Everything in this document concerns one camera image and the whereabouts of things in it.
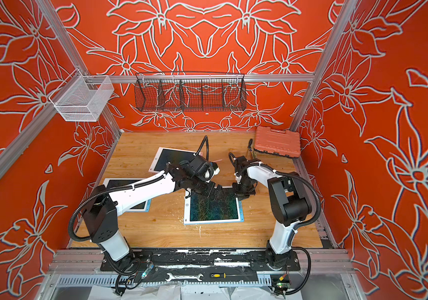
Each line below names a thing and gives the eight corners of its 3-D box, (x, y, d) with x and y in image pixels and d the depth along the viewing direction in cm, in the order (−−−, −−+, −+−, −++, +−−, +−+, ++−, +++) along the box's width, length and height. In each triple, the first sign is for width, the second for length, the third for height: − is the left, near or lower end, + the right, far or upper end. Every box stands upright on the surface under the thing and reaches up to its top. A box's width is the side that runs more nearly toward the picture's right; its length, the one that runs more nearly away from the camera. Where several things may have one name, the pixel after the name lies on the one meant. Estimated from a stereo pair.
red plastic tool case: (252, 152, 110) (254, 147, 106) (254, 130, 122) (256, 125, 118) (299, 160, 106) (302, 154, 102) (296, 136, 118) (299, 131, 115)
